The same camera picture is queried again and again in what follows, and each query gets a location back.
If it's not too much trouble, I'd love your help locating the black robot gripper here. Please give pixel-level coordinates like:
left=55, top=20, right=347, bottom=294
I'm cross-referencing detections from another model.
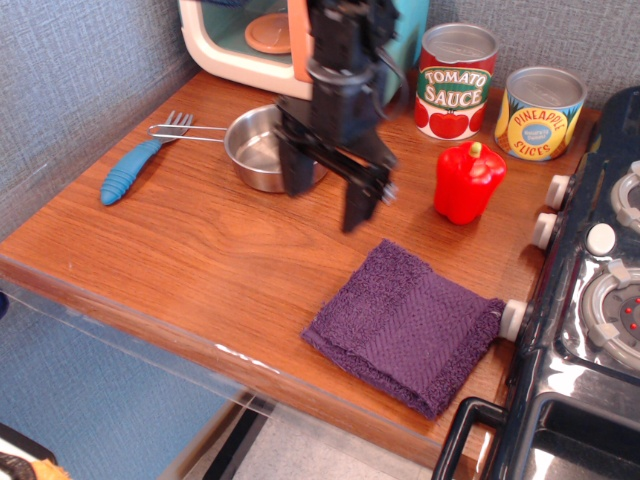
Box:
left=275, top=1, right=399, bottom=233

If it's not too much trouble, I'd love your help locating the purple towel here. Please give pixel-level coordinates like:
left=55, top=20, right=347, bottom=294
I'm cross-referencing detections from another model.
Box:
left=301, top=240, right=506, bottom=420

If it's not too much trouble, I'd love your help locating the small steel pot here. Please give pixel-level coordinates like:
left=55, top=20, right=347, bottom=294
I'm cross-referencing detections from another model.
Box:
left=146, top=103, right=331, bottom=194

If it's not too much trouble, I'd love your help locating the red toy bell pepper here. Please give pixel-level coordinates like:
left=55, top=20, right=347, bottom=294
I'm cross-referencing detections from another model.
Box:
left=434, top=141, right=507, bottom=225

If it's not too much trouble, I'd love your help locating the teal toy microwave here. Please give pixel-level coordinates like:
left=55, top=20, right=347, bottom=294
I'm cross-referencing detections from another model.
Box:
left=179, top=1, right=429, bottom=103

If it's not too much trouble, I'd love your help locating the tomato sauce can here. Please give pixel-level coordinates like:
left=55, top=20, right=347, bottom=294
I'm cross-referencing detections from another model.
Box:
left=414, top=23, right=498, bottom=140

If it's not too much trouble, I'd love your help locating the pineapple slices can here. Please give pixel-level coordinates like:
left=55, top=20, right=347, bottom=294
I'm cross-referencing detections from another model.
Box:
left=494, top=66, right=587, bottom=162

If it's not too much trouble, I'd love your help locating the black toy stove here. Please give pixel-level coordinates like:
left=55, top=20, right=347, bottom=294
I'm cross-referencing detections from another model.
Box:
left=433, top=87, right=639, bottom=479

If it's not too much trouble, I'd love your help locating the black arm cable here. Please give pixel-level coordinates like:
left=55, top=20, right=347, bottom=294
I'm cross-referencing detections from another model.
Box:
left=372, top=44, right=410, bottom=122

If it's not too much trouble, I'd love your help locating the blue handled toy fork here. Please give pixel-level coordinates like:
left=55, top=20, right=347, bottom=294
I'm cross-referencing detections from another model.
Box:
left=100, top=111, right=193, bottom=206

